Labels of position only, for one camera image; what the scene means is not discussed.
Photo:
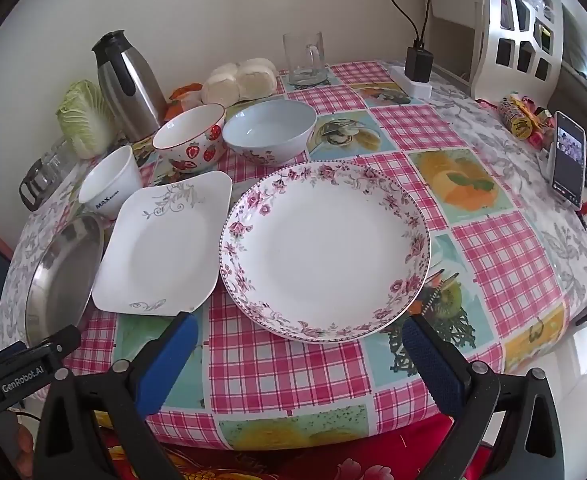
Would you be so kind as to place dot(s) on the bag of steamed buns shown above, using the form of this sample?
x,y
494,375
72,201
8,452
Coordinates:
x,y
238,82

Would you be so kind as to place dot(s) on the white cutout chair back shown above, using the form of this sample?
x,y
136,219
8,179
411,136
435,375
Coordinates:
x,y
488,35

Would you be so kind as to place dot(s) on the white power strip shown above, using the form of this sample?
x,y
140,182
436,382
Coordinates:
x,y
413,91

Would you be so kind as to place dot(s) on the square white plate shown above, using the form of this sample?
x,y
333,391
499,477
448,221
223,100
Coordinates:
x,y
158,250

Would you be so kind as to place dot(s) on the round pink floral plate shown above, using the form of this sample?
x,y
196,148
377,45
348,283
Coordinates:
x,y
323,250

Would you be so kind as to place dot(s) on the white phone stand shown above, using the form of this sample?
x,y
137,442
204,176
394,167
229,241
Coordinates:
x,y
547,170

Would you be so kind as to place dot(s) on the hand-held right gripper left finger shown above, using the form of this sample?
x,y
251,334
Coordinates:
x,y
173,360

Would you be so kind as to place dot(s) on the round steel plate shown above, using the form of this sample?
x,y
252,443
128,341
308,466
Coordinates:
x,y
63,280

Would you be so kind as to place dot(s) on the smartphone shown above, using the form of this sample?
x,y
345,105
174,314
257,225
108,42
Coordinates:
x,y
568,160

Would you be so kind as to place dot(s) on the strawberry print bowl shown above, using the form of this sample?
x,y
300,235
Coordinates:
x,y
188,130

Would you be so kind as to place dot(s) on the black charger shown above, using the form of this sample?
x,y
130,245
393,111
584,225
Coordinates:
x,y
418,62

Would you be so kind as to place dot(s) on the pink checked tablecloth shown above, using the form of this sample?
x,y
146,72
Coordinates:
x,y
498,260

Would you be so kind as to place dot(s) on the clear glass mug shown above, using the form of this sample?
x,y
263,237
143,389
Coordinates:
x,y
303,60

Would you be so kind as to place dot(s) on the light blue bowl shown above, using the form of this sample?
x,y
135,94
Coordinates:
x,y
268,125

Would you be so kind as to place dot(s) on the person's left hand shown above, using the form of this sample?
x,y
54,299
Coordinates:
x,y
25,447

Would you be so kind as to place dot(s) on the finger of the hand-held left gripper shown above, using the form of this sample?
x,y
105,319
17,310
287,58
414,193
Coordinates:
x,y
58,341

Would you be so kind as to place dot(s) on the white cabinet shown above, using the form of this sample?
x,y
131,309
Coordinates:
x,y
453,35

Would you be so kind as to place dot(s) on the red candy packet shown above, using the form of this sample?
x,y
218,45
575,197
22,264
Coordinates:
x,y
541,132

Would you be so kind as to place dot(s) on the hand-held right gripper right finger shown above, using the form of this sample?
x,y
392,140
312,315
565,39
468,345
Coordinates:
x,y
431,365

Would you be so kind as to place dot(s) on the red floral cloth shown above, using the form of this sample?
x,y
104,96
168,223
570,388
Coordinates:
x,y
413,452

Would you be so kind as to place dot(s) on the orange snack packet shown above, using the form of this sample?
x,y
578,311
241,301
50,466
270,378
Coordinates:
x,y
183,97

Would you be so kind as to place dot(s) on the napa cabbage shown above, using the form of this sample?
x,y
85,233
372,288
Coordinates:
x,y
83,115

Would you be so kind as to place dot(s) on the steel thermos jug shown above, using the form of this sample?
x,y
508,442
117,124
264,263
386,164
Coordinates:
x,y
123,90

